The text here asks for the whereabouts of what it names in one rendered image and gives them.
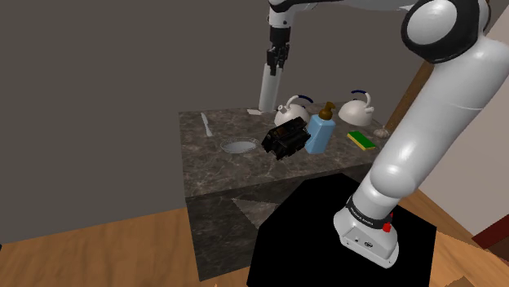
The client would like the white tall cylinder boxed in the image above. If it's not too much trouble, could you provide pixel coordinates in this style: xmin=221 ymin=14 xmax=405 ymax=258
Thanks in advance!
xmin=258 ymin=62 xmax=284 ymax=113

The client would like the green and yellow sponge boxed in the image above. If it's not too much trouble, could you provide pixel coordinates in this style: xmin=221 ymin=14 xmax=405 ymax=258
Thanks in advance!
xmin=346 ymin=130 xmax=377 ymax=152

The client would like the grey round dish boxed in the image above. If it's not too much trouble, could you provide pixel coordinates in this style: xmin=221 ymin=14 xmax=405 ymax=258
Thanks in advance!
xmin=219 ymin=136 xmax=259 ymax=156

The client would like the black toaster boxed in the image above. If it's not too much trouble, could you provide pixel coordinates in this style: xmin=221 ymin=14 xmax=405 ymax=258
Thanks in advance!
xmin=261 ymin=117 xmax=312 ymax=161

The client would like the black robot stand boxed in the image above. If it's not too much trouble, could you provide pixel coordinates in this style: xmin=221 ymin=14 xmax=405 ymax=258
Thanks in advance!
xmin=246 ymin=172 xmax=437 ymax=287

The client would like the white kettle with blue handle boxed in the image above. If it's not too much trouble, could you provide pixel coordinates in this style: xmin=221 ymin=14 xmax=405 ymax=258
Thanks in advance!
xmin=338 ymin=89 xmax=375 ymax=127
xmin=273 ymin=94 xmax=315 ymax=128

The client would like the white knife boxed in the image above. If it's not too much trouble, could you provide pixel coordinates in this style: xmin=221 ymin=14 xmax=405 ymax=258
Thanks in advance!
xmin=200 ymin=112 xmax=214 ymax=138

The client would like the blue soap dispenser brown pump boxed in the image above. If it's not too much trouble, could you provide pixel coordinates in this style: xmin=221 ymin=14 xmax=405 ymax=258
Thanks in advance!
xmin=304 ymin=101 xmax=337 ymax=155

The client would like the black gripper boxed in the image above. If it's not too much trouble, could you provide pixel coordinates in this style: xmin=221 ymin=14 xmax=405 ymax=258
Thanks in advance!
xmin=266 ymin=25 xmax=291 ymax=77

